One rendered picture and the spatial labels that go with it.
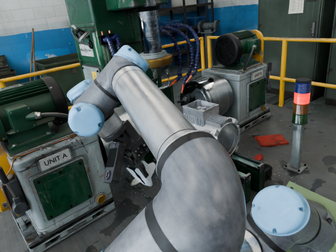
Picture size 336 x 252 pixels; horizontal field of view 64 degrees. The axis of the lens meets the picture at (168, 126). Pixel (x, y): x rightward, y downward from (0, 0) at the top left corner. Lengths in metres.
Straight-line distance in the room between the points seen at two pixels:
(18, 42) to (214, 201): 6.10
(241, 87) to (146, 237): 1.35
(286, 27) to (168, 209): 4.35
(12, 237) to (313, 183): 1.24
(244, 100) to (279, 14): 3.09
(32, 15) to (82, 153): 5.45
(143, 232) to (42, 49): 6.13
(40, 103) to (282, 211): 0.80
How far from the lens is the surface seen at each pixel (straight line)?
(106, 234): 1.11
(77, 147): 1.01
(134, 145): 0.77
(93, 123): 0.60
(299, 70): 4.54
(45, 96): 1.02
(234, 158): 1.21
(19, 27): 6.30
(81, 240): 1.13
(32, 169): 0.99
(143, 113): 0.43
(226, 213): 0.30
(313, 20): 4.37
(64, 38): 6.47
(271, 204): 0.69
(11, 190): 1.00
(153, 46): 1.28
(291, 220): 0.67
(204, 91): 1.43
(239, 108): 1.62
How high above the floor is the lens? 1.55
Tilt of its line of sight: 24 degrees down
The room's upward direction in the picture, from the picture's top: 7 degrees counter-clockwise
